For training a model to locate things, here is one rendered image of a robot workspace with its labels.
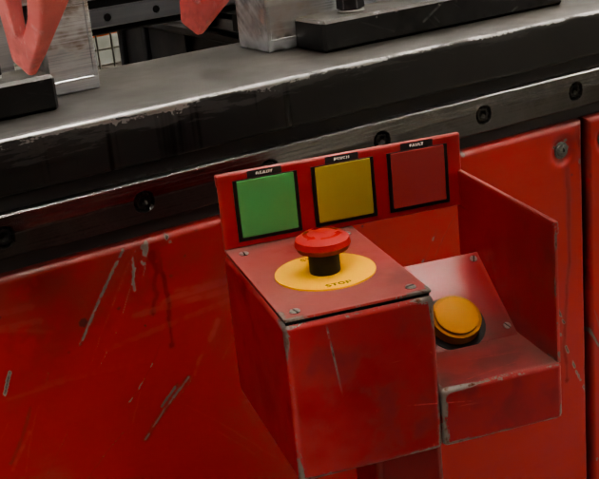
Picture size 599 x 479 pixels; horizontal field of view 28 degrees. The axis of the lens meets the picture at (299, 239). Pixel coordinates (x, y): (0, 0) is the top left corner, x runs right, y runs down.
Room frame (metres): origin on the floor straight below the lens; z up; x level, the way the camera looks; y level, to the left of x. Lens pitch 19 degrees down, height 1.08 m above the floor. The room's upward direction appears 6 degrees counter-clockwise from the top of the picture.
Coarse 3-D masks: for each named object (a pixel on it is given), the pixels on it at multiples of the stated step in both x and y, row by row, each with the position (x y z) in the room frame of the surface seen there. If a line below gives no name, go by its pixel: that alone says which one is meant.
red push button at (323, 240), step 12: (312, 228) 0.80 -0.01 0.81; (324, 228) 0.80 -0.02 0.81; (336, 228) 0.80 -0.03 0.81; (300, 240) 0.78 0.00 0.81; (312, 240) 0.78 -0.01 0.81; (324, 240) 0.77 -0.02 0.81; (336, 240) 0.78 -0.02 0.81; (348, 240) 0.78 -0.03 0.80; (300, 252) 0.78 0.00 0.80; (312, 252) 0.77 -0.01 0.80; (324, 252) 0.77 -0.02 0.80; (336, 252) 0.77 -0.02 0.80; (312, 264) 0.78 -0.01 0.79; (324, 264) 0.78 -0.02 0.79; (336, 264) 0.78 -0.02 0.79; (324, 276) 0.78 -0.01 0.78
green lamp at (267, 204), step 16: (272, 176) 0.87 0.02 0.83; (288, 176) 0.87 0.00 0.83; (240, 192) 0.86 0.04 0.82; (256, 192) 0.86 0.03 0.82; (272, 192) 0.87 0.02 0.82; (288, 192) 0.87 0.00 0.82; (240, 208) 0.86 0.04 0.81; (256, 208) 0.86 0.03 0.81; (272, 208) 0.86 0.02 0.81; (288, 208) 0.87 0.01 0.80; (256, 224) 0.86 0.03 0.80; (272, 224) 0.86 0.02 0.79; (288, 224) 0.87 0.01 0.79
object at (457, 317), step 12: (444, 300) 0.82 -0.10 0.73; (456, 300) 0.82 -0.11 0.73; (468, 300) 0.83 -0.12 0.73; (444, 312) 0.82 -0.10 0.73; (456, 312) 0.82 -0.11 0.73; (468, 312) 0.82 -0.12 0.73; (444, 324) 0.81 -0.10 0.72; (456, 324) 0.81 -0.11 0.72; (468, 324) 0.81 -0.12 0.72; (480, 324) 0.81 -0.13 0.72; (444, 336) 0.80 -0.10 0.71; (456, 336) 0.80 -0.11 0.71; (468, 336) 0.80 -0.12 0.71
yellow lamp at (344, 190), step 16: (368, 160) 0.89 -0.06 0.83; (320, 176) 0.88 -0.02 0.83; (336, 176) 0.88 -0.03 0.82; (352, 176) 0.88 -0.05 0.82; (368, 176) 0.89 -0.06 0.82; (320, 192) 0.88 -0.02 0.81; (336, 192) 0.88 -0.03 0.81; (352, 192) 0.88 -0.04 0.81; (368, 192) 0.89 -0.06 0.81; (320, 208) 0.88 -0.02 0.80; (336, 208) 0.88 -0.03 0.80; (352, 208) 0.88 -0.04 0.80; (368, 208) 0.89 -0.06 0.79
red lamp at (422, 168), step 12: (396, 156) 0.89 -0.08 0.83; (408, 156) 0.90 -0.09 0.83; (420, 156) 0.90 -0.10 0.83; (432, 156) 0.90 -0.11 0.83; (396, 168) 0.89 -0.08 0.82; (408, 168) 0.90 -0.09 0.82; (420, 168) 0.90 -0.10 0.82; (432, 168) 0.90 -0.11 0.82; (444, 168) 0.90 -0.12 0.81; (396, 180) 0.89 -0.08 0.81; (408, 180) 0.90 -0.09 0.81; (420, 180) 0.90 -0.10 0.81; (432, 180) 0.90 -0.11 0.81; (444, 180) 0.90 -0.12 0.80; (396, 192) 0.89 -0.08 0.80; (408, 192) 0.89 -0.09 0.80; (420, 192) 0.90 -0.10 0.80; (432, 192) 0.90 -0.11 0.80; (444, 192) 0.90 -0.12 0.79; (396, 204) 0.89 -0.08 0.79; (408, 204) 0.89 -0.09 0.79
